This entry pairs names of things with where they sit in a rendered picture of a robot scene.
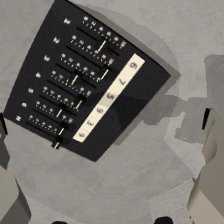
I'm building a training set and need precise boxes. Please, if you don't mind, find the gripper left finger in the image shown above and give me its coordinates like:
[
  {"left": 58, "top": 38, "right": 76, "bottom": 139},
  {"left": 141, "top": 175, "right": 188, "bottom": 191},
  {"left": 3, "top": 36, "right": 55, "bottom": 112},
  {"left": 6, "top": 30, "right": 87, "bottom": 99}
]
[{"left": 0, "top": 113, "right": 31, "bottom": 224}]

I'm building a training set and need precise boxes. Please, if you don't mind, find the black lighting desk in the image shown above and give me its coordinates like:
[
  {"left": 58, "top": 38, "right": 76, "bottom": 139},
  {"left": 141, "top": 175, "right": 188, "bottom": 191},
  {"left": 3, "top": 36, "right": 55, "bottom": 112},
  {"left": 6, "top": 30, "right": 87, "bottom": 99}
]
[{"left": 3, "top": 0, "right": 171, "bottom": 163}]

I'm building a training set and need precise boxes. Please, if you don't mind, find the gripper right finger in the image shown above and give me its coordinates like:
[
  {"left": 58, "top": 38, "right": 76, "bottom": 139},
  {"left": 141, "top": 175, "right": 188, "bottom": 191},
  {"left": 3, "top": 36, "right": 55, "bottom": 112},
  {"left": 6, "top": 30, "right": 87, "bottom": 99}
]
[{"left": 187, "top": 108, "right": 224, "bottom": 224}]

